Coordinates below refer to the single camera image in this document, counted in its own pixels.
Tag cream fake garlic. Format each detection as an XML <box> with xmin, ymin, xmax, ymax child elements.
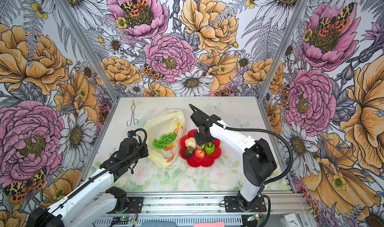
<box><xmin>185</xmin><ymin>137</ymin><xmax>198</xmax><ymax>149</ymax></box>

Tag green fake pepper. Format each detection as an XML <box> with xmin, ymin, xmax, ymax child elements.
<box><xmin>204</xmin><ymin>142</ymin><xmax>216</xmax><ymax>155</ymax></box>

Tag red fake apple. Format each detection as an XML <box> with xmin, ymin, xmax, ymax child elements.
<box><xmin>193</xmin><ymin>148</ymin><xmax>206</xmax><ymax>162</ymax></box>

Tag dark purple fake mangosteen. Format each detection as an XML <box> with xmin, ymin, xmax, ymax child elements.
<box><xmin>183</xmin><ymin>146</ymin><xmax>195</xmax><ymax>159</ymax></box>

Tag red flower-shaped bowl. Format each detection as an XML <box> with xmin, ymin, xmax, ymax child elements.
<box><xmin>179</xmin><ymin>129</ymin><xmax>222</xmax><ymax>168</ymax></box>

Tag translucent yellowish plastic bag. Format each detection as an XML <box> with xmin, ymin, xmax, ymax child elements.
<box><xmin>145</xmin><ymin>109</ymin><xmax>186</xmax><ymax>168</ymax></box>

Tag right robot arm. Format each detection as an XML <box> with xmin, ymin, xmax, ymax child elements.
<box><xmin>189</xmin><ymin>104</ymin><xmax>277</xmax><ymax>212</ymax></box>

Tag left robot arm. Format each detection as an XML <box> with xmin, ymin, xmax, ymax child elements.
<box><xmin>27</xmin><ymin>136</ymin><xmax>149</xmax><ymax>227</ymax></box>

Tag green fake grapes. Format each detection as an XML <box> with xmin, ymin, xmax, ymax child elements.
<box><xmin>153</xmin><ymin>132</ymin><xmax>177</xmax><ymax>149</ymax></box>

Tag metal tongs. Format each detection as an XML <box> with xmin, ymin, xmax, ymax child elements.
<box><xmin>127</xmin><ymin>100</ymin><xmax>139</xmax><ymax>126</ymax></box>

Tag small circuit board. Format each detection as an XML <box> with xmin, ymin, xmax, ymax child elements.
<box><xmin>110</xmin><ymin>217</ymin><xmax>138</xmax><ymax>227</ymax></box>

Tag pink cloth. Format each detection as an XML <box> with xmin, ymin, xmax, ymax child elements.
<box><xmin>193</xmin><ymin>222</ymin><xmax>225</xmax><ymax>227</ymax></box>

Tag white clock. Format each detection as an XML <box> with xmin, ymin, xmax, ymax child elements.
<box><xmin>283</xmin><ymin>213</ymin><xmax>302</xmax><ymax>227</ymax></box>

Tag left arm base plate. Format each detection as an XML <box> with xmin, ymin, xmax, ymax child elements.
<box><xmin>116</xmin><ymin>197</ymin><xmax>144</xmax><ymax>214</ymax></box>

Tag aluminium front rail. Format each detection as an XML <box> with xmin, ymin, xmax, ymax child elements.
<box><xmin>95</xmin><ymin>192</ymin><xmax>310</xmax><ymax>217</ymax></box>

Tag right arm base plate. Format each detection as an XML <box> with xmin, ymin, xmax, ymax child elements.
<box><xmin>224</xmin><ymin>196</ymin><xmax>267</xmax><ymax>213</ymax></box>

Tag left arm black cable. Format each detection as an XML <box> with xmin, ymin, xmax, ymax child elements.
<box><xmin>35</xmin><ymin>128</ymin><xmax>148</xmax><ymax>227</ymax></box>

